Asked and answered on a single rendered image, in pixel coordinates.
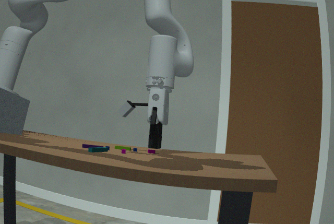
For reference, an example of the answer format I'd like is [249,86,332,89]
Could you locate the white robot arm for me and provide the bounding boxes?
[0,0,194,117]

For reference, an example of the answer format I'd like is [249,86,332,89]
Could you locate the turquoise rod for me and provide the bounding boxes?
[88,147,108,152]

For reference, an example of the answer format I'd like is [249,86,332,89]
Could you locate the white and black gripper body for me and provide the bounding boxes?
[147,87,172,125]

